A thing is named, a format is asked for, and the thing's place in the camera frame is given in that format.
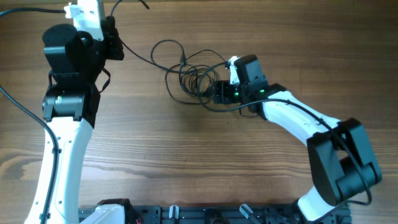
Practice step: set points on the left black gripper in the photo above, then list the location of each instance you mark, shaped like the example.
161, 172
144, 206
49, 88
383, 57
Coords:
112, 40

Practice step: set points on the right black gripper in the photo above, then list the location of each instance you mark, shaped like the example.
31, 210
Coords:
219, 92

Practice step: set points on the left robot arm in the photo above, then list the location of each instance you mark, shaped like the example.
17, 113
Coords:
76, 57

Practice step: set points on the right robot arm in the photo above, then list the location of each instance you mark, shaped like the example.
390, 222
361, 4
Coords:
342, 161

